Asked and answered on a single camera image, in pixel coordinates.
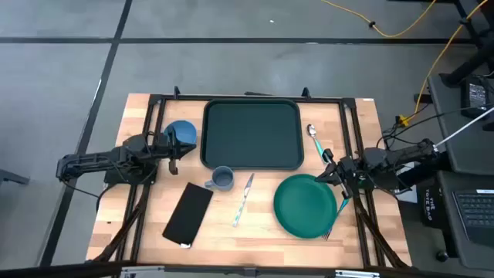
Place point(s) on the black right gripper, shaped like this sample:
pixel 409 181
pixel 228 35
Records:
pixel 345 170

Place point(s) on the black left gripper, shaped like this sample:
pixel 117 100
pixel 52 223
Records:
pixel 171 150

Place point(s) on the blue bowl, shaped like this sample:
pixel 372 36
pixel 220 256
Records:
pixel 187 131

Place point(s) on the green plate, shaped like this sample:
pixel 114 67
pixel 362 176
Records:
pixel 303 206

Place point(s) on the grey-blue mug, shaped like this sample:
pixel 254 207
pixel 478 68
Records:
pixel 224 178

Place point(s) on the black napkin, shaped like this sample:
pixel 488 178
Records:
pixel 188 214

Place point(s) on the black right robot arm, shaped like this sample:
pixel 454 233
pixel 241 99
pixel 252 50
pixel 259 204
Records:
pixel 405 158

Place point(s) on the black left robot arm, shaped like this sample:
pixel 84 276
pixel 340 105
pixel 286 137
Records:
pixel 88 160

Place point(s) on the dark green plastic tray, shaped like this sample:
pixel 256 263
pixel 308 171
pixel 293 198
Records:
pixel 251 135

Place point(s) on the black table clamp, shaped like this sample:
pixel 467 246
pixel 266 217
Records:
pixel 177 92
pixel 306 93

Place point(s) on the black tote bag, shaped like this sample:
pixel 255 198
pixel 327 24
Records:
pixel 430 204

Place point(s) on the grey side desk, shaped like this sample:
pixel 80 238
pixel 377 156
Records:
pixel 455 154

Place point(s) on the black caster wheel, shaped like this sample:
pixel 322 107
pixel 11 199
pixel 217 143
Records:
pixel 442 256

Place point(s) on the dark laptop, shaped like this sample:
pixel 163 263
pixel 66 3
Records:
pixel 476 208

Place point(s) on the black power adapter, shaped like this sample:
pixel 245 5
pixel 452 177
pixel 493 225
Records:
pixel 474 96

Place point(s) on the black rig crossbeam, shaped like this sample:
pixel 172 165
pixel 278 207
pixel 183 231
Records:
pixel 58 270

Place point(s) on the grey stand foot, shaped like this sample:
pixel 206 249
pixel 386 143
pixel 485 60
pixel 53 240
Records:
pixel 11 177

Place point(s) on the black desk leg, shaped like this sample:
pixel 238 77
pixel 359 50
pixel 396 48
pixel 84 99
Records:
pixel 469 58

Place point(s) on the black aluminium table frame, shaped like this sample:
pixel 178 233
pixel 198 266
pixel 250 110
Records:
pixel 189 98

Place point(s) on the silver metal bracket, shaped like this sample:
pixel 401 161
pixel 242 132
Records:
pixel 357 274
pixel 139 271

